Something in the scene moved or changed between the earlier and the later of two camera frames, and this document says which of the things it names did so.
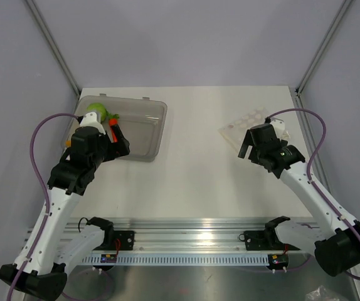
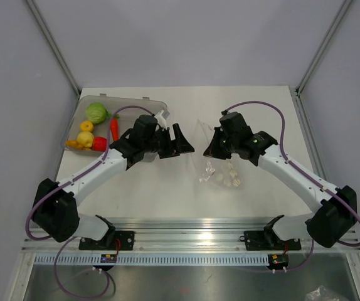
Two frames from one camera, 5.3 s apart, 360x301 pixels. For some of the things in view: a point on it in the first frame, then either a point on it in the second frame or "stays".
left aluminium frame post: (54, 44) stays
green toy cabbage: (100, 108) stays
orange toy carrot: (113, 123) stays
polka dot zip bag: (234, 131) -> (215, 172)
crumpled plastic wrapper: (321, 294) stays
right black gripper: (247, 142) -> (213, 150)
